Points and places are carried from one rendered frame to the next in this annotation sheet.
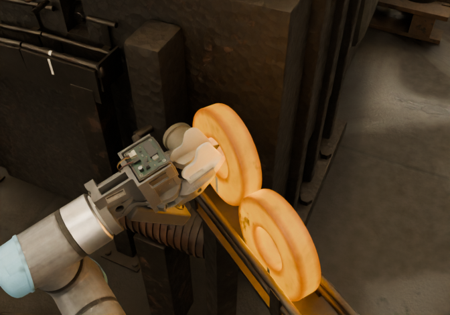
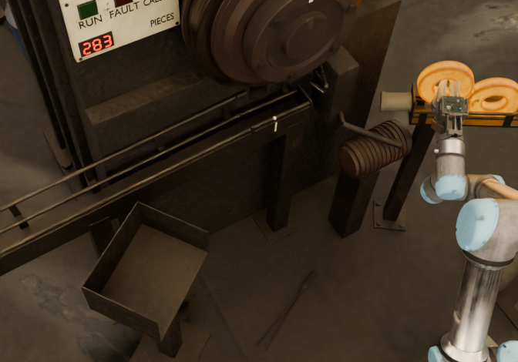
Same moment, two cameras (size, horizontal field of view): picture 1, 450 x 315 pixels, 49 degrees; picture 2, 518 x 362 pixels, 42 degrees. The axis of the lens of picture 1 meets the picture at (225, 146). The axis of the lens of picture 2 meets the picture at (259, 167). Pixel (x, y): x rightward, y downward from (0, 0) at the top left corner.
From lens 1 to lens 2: 1.68 m
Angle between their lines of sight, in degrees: 37
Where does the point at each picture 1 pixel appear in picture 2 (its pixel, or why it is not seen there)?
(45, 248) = (462, 166)
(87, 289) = not seen: hidden behind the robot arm
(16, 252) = (456, 177)
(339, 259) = (370, 120)
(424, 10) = not seen: outside the picture
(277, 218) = (506, 85)
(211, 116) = (447, 69)
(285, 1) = not seen: outside the picture
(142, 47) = (350, 68)
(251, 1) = (381, 6)
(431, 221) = not seen: hidden behind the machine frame
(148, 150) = (452, 100)
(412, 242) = (385, 79)
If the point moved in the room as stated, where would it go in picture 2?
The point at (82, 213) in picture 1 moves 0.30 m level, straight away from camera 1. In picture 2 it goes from (458, 144) to (345, 126)
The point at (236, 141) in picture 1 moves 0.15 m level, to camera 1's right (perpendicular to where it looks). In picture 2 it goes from (466, 70) to (489, 39)
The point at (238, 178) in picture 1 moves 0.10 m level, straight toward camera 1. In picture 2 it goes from (469, 85) to (502, 103)
